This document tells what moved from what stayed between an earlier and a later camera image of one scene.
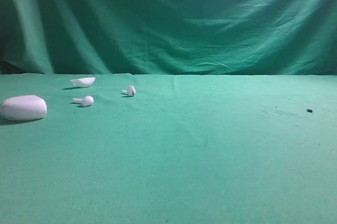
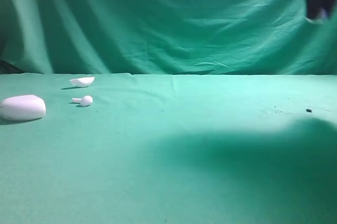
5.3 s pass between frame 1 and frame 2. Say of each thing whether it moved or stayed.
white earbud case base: stayed
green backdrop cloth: stayed
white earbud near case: stayed
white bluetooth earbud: moved
